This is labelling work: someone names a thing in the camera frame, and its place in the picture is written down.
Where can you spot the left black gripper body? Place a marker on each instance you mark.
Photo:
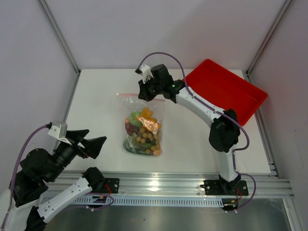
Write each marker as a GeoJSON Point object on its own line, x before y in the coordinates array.
{"type": "Point", "coordinates": [66, 153]}

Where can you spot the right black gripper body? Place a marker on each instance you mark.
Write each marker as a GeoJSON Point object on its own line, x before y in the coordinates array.
{"type": "Point", "coordinates": [156, 87]}

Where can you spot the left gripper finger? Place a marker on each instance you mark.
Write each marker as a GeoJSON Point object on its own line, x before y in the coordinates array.
{"type": "Point", "coordinates": [92, 147]}
{"type": "Point", "coordinates": [76, 136]}

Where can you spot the clear pink zip top bag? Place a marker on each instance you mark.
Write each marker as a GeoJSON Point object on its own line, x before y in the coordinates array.
{"type": "Point", "coordinates": [130, 102]}

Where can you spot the yellow ginger toy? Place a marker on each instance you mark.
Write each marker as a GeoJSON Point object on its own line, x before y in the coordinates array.
{"type": "Point", "coordinates": [150, 123]}

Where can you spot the green vegetable toy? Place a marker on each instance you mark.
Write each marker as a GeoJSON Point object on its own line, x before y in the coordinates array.
{"type": "Point", "coordinates": [132, 118]}

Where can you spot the red brown meat slice toy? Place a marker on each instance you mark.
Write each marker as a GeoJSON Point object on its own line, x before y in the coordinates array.
{"type": "Point", "coordinates": [130, 129]}

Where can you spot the green onion toy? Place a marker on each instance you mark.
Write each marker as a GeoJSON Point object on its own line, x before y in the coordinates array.
{"type": "Point", "coordinates": [141, 149]}

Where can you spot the brown longan bunch toy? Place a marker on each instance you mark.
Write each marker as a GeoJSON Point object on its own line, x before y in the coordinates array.
{"type": "Point", "coordinates": [145, 136]}

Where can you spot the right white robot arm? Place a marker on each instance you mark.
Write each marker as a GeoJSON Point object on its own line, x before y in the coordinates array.
{"type": "Point", "coordinates": [224, 132]}

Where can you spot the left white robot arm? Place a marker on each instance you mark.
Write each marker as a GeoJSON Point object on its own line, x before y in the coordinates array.
{"type": "Point", "coordinates": [19, 208]}

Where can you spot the red plastic tray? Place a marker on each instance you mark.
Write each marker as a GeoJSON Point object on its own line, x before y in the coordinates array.
{"type": "Point", "coordinates": [226, 90]}

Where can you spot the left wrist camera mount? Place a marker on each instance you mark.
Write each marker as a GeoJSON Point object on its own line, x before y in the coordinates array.
{"type": "Point", "coordinates": [58, 131]}

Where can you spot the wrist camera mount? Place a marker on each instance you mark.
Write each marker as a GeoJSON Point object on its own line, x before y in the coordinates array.
{"type": "Point", "coordinates": [58, 131]}
{"type": "Point", "coordinates": [145, 72]}

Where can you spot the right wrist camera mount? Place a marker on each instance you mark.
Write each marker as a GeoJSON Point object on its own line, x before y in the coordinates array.
{"type": "Point", "coordinates": [145, 72]}

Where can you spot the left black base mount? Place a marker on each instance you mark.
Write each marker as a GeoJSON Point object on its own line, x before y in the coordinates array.
{"type": "Point", "coordinates": [106, 184]}

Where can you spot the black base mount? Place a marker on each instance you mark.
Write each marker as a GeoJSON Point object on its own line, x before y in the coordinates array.
{"type": "Point", "coordinates": [225, 188]}
{"type": "Point", "coordinates": [106, 184]}

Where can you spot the white slotted cable duct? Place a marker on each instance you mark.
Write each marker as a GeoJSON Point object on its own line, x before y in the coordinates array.
{"type": "Point", "coordinates": [149, 201]}

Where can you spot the right corner aluminium post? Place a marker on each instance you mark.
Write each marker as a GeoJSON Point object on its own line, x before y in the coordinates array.
{"type": "Point", "coordinates": [283, 11]}

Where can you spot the corner aluminium post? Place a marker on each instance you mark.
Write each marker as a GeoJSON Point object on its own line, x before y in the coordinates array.
{"type": "Point", "coordinates": [283, 11]}
{"type": "Point", "coordinates": [58, 34]}

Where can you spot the left corner aluminium post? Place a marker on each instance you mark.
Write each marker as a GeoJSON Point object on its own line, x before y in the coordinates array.
{"type": "Point", "coordinates": [58, 34]}

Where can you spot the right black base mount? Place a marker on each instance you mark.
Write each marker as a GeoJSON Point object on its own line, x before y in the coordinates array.
{"type": "Point", "coordinates": [225, 188]}

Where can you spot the aluminium frame rail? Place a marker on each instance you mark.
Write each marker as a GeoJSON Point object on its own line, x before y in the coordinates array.
{"type": "Point", "coordinates": [188, 185]}

